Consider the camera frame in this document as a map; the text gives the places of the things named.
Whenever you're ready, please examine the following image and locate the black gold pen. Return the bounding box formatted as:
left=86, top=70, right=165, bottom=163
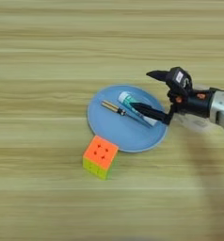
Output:
left=101, top=100, right=153, bottom=129

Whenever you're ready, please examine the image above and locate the orange yellow puzzle cube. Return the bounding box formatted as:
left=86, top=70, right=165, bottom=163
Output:
left=82, top=135, right=120, bottom=181

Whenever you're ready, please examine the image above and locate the white green glue stick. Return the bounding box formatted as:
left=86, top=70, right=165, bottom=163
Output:
left=118, top=90, right=158, bottom=127

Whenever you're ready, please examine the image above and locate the blue round plate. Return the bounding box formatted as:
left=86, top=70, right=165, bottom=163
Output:
left=87, top=84, right=169, bottom=153

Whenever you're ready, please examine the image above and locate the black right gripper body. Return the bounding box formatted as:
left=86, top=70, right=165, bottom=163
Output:
left=167, top=88, right=217, bottom=119

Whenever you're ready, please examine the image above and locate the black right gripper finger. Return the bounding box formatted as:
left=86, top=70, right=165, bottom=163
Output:
left=131, top=102, right=176, bottom=126
left=146, top=70, right=170, bottom=83

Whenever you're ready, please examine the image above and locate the black box with white label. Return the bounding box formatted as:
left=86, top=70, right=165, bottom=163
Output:
left=166, top=66, right=194, bottom=96

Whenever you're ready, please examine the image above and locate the clear tape roll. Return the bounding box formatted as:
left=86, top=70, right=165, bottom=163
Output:
left=174, top=84, right=214, bottom=134

